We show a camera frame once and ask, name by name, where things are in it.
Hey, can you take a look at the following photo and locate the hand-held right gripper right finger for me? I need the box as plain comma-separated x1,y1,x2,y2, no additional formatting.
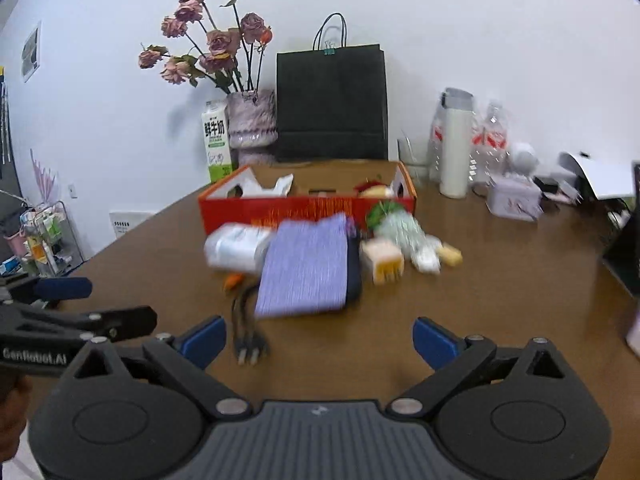
387,317,573,419

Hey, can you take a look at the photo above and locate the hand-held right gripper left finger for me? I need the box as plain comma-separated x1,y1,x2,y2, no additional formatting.
62,316,252,421

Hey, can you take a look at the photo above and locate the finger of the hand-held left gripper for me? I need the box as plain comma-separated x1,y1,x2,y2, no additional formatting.
0,305,159,348
0,275,94,307

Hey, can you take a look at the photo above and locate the black charging cable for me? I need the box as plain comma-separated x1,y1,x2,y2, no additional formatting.
230,280,271,366

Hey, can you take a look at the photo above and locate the yellow white cube box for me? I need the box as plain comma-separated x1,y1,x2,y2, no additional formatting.
360,237,405,286

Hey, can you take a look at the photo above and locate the dark blue case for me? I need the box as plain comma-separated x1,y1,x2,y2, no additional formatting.
342,230,364,307

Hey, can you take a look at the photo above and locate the purple striped pouch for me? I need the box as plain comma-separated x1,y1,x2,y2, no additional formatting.
254,212,351,319

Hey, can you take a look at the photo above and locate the red cardboard box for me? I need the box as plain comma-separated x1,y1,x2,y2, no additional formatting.
197,160,418,237

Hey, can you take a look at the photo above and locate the brown wooden desktop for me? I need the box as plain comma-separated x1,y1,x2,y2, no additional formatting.
50,159,640,480

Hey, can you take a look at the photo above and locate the person's left hand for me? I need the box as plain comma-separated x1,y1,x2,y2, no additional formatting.
0,374,33,461

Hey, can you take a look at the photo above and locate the white printed board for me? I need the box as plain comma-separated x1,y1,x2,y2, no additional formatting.
109,210,154,240

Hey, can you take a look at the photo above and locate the clear plastic bag green ribbon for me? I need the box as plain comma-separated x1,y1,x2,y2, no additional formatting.
375,210,463,275

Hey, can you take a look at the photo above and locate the pink feather decoration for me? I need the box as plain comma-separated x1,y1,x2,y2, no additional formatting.
30,149,62,202

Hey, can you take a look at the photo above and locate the red yellow fruit toy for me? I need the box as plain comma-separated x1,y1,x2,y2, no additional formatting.
354,177,397,199

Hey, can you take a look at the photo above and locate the white round device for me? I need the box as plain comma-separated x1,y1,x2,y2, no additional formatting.
486,172,544,222

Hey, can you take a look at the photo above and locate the white paper in box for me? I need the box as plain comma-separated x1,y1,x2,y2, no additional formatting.
240,167,295,199

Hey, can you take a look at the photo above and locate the clear drinking glass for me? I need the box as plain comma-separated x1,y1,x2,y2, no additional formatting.
397,135,432,182

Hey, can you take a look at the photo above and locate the white thermos bottle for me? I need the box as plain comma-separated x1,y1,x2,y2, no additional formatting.
439,87,475,199

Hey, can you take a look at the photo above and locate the clear red-label water bottle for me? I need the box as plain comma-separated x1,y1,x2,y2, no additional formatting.
470,101,510,187
427,92,447,183

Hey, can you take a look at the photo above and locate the white green milk carton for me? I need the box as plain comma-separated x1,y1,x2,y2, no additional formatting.
201,100,234,184

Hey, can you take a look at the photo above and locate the lilac object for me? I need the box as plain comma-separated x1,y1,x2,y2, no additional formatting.
625,305,640,354

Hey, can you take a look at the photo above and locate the tablet with dark stand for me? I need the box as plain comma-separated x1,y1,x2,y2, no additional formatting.
600,160,640,302

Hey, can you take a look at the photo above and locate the lilac textured vase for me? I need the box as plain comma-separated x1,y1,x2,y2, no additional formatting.
226,89,279,166

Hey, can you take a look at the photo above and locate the black paper bag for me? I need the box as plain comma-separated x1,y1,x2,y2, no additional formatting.
275,12,390,163

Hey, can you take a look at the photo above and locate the dried pink rose bouquet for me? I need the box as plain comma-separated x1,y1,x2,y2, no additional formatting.
137,0,275,95

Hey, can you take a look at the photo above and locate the wire storage rack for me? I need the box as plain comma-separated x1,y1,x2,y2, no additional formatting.
20,200,85,279

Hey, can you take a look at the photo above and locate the white round camera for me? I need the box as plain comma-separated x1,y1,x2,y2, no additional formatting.
507,141,542,177

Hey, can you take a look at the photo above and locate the wall poster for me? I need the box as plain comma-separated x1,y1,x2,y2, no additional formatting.
21,27,41,84

